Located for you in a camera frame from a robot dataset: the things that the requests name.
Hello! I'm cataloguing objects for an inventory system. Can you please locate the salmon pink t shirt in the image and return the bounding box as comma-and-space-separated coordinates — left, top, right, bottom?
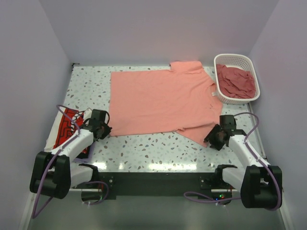
109, 61, 223, 145

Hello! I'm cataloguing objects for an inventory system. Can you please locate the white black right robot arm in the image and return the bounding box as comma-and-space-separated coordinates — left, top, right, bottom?
204, 115, 282, 210

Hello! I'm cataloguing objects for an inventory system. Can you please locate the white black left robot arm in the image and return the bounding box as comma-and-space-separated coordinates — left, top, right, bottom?
29, 107, 112, 199

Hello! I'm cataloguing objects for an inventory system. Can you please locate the red white printed folded shirt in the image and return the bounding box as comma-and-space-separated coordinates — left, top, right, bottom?
57, 107, 92, 146

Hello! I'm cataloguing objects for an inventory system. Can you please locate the lavender folded shirt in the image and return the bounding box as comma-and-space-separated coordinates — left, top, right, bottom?
73, 146, 93, 163

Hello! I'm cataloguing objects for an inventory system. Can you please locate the dark pink crumpled shirt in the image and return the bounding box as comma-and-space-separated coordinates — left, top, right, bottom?
216, 64, 256, 99

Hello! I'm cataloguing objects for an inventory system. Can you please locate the white plastic laundry basket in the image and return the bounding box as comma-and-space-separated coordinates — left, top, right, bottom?
214, 54, 260, 104

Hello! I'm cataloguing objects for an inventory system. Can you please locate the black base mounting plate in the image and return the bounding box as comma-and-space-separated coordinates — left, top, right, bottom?
71, 172, 243, 201

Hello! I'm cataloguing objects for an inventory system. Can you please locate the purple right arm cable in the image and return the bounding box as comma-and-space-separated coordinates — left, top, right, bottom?
184, 112, 284, 211

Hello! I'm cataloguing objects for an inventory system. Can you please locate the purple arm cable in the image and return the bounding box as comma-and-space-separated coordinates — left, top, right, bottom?
184, 112, 284, 211
32, 104, 110, 219

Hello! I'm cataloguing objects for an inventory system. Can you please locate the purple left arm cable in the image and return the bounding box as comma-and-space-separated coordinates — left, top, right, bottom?
32, 104, 110, 219

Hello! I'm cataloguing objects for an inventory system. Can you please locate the aluminium extrusion rail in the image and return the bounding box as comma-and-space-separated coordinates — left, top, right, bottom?
18, 192, 36, 230

